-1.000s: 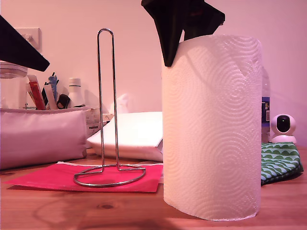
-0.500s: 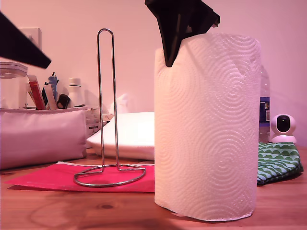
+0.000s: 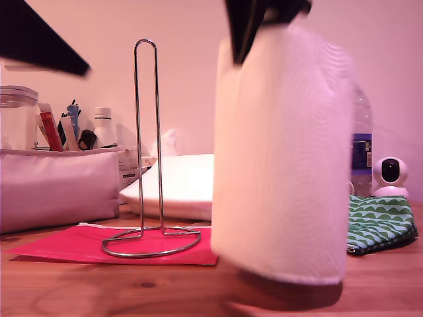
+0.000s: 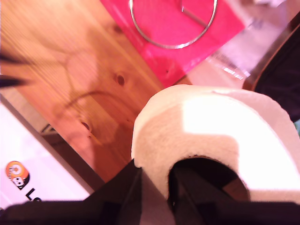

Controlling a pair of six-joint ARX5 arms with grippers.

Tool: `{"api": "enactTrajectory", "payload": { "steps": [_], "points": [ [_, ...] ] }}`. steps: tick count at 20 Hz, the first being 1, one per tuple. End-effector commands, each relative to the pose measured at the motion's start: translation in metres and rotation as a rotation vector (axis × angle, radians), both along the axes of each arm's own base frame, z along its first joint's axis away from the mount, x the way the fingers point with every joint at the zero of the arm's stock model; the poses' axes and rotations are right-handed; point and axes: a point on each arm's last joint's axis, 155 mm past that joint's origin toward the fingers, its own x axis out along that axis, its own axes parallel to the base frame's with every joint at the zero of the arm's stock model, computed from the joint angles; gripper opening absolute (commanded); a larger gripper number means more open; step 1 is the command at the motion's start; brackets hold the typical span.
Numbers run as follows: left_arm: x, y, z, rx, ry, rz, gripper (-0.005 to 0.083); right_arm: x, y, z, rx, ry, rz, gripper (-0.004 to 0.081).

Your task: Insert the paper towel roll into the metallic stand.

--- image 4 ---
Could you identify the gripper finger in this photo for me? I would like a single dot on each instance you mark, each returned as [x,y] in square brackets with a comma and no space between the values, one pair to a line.
[14,82]
[9,60]
[187,189]
[126,187]

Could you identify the white paper towel roll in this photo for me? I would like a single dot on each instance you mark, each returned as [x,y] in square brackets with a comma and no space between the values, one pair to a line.
[211,117]

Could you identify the white box with orange logo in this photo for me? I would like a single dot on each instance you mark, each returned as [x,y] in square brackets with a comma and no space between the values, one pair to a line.
[35,152]

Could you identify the clear plastic sleeve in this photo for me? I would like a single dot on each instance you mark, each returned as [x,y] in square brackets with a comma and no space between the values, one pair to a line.
[215,70]

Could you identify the green wave-pattern pouch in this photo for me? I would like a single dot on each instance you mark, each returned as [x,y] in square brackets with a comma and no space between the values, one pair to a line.
[298,127]

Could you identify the red flat envelope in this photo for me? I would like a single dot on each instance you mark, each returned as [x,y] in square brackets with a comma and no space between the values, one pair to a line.
[152,58]

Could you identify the black quilted zip pouch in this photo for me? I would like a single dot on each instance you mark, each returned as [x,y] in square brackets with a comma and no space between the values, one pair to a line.
[281,70]

